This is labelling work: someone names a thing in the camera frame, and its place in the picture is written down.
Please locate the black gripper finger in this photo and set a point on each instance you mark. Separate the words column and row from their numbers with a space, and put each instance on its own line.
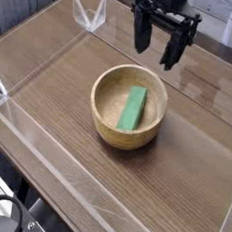
column 142, row 29
column 175, row 47

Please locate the brown wooden bowl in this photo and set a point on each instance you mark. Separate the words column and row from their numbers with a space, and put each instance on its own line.
column 109, row 95

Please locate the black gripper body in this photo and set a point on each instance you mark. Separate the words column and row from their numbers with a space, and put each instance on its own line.
column 171, row 14

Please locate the clear acrylic front barrier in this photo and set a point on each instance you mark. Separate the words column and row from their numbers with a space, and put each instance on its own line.
column 77, row 197

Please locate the green rectangular block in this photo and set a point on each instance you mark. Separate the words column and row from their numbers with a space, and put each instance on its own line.
column 130, row 116

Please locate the grey metal bracket with screw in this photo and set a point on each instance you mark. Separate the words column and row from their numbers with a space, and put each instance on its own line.
column 35, row 218

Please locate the clear acrylic corner bracket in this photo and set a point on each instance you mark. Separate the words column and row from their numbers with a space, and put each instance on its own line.
column 89, row 19

